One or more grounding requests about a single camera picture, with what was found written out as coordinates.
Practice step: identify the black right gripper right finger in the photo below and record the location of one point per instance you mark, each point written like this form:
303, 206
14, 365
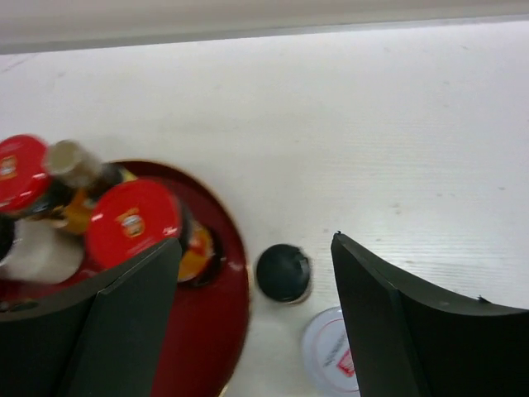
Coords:
409, 337

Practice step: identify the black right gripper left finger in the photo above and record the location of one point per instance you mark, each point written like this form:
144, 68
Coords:
100, 337

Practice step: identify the white lid seasoning jar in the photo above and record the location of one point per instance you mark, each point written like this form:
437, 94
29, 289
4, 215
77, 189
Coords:
326, 355

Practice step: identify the clear salt shaker black top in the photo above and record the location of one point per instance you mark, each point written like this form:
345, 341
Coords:
37, 253

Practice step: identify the black cap pepper bottle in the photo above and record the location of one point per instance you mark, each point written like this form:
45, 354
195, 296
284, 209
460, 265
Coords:
283, 274

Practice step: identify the yellow label oil bottle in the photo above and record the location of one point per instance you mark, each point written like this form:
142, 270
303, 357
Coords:
87, 176

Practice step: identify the red lid sauce jar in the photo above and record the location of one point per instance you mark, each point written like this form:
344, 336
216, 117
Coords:
24, 180

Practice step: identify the red round tray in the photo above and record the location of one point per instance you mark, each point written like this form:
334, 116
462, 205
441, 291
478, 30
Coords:
207, 324

